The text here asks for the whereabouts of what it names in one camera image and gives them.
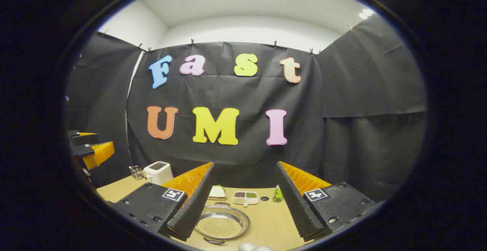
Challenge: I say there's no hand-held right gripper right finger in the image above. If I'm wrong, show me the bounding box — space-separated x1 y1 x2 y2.
274 161 377 243

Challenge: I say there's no white rectangular plate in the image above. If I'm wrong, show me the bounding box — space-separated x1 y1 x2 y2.
208 185 228 200

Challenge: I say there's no white divided dish with grains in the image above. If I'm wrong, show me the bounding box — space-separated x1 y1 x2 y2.
232 191 259 208

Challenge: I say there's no white toaster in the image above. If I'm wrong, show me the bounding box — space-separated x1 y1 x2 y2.
143 161 174 186

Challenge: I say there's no stainless steel pot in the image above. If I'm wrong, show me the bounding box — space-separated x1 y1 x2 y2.
194 202 251 245

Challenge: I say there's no pile of yellow soybeans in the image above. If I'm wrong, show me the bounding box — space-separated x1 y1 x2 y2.
200 215 244 238

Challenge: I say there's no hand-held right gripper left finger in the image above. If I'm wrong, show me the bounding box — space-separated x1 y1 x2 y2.
112 162 215 242

